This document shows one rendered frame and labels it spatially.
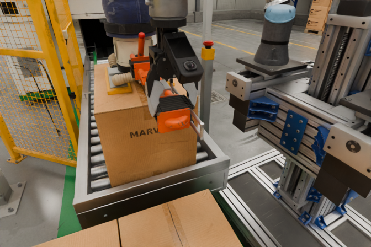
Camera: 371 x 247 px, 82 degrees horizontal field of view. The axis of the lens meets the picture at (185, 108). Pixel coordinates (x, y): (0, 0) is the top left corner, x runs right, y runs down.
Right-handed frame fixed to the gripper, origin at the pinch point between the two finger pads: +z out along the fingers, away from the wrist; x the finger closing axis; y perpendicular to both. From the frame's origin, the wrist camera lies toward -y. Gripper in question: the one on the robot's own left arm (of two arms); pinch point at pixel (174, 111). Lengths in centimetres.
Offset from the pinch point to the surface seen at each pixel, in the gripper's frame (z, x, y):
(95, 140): 54, 27, 73
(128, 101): 12.9, 7.8, 35.1
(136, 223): 53, 12, 12
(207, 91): 37, -49, 81
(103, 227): 54, 24, 15
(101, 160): 54, 24, 55
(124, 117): 16.5, 10.2, 30.1
